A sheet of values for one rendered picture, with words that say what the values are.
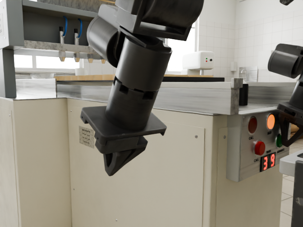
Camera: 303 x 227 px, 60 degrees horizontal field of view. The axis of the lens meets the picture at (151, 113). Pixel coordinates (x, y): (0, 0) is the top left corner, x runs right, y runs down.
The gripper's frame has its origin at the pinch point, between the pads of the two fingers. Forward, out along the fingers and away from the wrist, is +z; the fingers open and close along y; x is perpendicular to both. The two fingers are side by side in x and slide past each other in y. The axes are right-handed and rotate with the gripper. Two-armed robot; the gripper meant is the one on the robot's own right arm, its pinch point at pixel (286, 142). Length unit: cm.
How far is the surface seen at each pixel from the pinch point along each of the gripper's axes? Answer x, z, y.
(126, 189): -26.8, 25.8, 22.5
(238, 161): -1.3, 1.8, 17.3
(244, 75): -265, 63, -442
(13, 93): -83, 17, 39
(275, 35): -226, -26, -433
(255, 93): -15.1, -6.3, -7.8
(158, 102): -23.0, -2.2, 21.2
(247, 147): -1.8, -0.4, 14.5
